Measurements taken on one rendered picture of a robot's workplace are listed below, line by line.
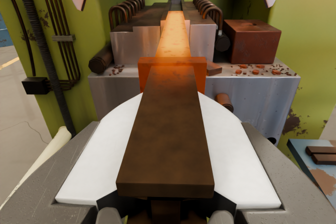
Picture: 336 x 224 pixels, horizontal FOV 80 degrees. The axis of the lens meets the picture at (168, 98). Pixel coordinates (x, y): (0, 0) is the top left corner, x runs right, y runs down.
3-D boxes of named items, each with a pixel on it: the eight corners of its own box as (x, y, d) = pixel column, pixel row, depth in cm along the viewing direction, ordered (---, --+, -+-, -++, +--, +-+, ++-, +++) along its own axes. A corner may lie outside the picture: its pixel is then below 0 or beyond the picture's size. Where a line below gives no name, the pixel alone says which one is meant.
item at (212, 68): (221, 73, 37) (222, 67, 36) (208, 76, 36) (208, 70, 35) (207, 65, 40) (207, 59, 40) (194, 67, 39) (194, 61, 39)
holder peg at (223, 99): (232, 117, 35) (235, 104, 34) (217, 117, 35) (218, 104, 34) (227, 104, 38) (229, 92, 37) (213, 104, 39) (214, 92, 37)
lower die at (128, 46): (212, 64, 41) (217, 19, 36) (114, 64, 42) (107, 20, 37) (195, 23, 77) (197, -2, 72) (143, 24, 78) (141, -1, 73)
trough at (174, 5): (189, 28, 37) (189, 20, 37) (160, 28, 38) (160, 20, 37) (183, 3, 73) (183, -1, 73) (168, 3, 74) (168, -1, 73)
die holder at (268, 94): (251, 219, 58) (302, 77, 35) (120, 215, 59) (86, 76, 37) (217, 109, 106) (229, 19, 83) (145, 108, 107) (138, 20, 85)
